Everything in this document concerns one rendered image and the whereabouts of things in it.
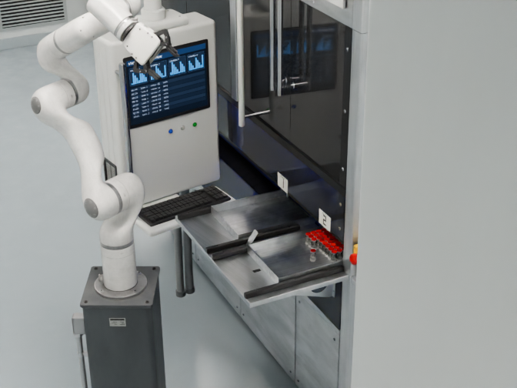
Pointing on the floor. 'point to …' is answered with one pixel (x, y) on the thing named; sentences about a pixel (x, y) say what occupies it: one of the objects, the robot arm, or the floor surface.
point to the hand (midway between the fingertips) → (166, 65)
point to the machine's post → (353, 184)
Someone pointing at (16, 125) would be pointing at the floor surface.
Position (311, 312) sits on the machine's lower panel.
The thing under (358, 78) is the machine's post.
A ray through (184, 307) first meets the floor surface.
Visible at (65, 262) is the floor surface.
